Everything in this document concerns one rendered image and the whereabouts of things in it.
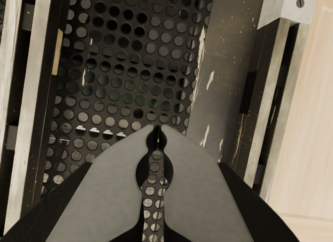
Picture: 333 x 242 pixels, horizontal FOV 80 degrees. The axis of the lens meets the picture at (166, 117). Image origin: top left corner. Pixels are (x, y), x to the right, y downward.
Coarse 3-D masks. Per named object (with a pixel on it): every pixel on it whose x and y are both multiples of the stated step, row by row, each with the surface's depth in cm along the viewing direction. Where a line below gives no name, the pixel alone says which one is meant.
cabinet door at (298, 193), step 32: (320, 0) 41; (320, 32) 42; (320, 64) 42; (320, 96) 43; (288, 128) 43; (320, 128) 44; (288, 160) 44; (320, 160) 45; (288, 192) 44; (320, 192) 46; (288, 224) 45; (320, 224) 46
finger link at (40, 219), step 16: (80, 176) 8; (64, 192) 7; (32, 208) 7; (48, 208) 7; (64, 208) 7; (16, 224) 6; (32, 224) 6; (48, 224) 6; (0, 240) 6; (16, 240) 6; (32, 240) 6
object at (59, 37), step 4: (60, 32) 35; (60, 36) 35; (60, 40) 36; (56, 44) 34; (60, 44) 36; (56, 48) 35; (60, 48) 36; (56, 52) 35; (56, 56) 35; (56, 60) 36; (56, 64) 36; (56, 68) 36; (52, 72) 35; (56, 72) 36
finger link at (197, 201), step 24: (168, 144) 10; (192, 144) 10; (168, 168) 9; (192, 168) 9; (216, 168) 9; (168, 192) 8; (192, 192) 8; (216, 192) 8; (168, 216) 7; (192, 216) 7; (216, 216) 7; (240, 216) 7; (168, 240) 7; (192, 240) 6; (216, 240) 6; (240, 240) 6
